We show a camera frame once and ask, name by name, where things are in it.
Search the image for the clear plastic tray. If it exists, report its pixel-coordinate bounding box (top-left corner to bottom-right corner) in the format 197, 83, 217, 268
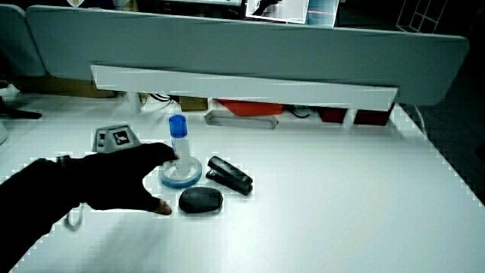
204, 109, 280, 130

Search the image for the person's left hand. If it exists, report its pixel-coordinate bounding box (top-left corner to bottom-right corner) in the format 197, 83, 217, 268
74, 124, 180, 216

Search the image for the black stapler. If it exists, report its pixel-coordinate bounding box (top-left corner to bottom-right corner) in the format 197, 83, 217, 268
205, 155, 254, 196

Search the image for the large grey desk divider panel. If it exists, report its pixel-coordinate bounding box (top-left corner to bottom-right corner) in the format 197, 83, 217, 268
25, 5, 471, 106

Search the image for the flat brown cardboard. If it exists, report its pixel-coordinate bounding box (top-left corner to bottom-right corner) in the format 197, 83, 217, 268
13, 74, 117, 99

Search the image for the white desk shelf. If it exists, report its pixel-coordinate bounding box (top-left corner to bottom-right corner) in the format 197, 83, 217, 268
89, 64, 399, 127

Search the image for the white glue stick blue cap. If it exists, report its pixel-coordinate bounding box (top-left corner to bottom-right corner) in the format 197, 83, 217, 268
168, 114, 192, 177

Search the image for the dark red box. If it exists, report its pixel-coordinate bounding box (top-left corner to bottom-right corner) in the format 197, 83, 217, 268
353, 104, 395, 127
317, 107, 349, 124

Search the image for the white wire rack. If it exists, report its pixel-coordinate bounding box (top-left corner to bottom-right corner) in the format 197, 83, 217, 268
395, 0, 449, 34

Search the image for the bright red box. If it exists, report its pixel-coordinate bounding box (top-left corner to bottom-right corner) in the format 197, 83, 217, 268
214, 99, 286, 117

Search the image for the black computer mouse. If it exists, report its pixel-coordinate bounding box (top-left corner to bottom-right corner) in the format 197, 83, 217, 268
178, 186, 224, 214

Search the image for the person's left forearm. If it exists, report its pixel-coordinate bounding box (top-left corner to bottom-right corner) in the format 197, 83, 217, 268
0, 157, 83, 273

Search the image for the black cable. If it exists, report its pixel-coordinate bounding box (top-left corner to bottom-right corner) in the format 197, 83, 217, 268
286, 105, 312, 119
148, 93, 180, 104

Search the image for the white cable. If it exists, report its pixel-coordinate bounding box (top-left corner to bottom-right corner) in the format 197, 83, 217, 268
411, 105, 430, 138

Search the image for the small grey desk divider panel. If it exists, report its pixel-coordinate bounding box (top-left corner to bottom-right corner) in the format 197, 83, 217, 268
0, 3, 47, 78

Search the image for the grey cable loop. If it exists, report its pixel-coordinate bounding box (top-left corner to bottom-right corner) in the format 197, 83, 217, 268
63, 203, 85, 233

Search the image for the small cardboard box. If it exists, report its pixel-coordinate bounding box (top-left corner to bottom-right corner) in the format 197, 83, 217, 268
179, 96, 209, 112

